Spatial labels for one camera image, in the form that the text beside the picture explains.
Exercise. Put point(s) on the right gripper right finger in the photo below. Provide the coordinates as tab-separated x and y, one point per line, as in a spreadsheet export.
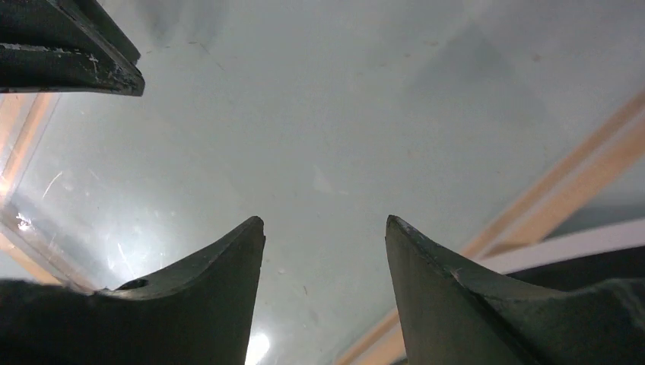
494	317

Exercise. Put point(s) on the printed photo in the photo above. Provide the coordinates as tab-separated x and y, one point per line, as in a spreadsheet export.
579	252

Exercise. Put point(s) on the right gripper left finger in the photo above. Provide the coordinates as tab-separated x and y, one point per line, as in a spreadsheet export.
198	310

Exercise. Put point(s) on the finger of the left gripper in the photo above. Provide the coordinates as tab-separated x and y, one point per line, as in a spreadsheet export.
66	46

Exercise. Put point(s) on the wooden picture frame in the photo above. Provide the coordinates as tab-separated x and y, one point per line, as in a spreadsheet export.
603	157

